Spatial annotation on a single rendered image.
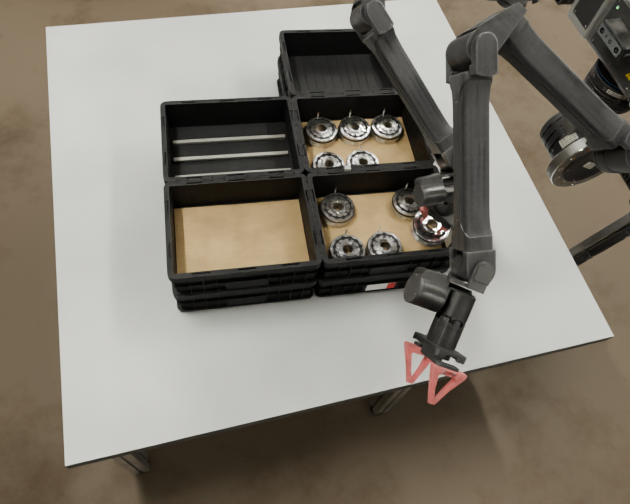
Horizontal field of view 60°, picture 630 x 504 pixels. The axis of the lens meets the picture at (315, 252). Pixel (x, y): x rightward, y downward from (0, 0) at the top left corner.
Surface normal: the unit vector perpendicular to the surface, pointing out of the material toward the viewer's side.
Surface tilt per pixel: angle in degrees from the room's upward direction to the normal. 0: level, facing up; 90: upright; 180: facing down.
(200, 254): 0
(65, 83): 0
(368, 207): 0
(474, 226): 28
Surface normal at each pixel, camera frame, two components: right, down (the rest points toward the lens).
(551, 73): 0.21, 0.20
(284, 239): 0.11, -0.48
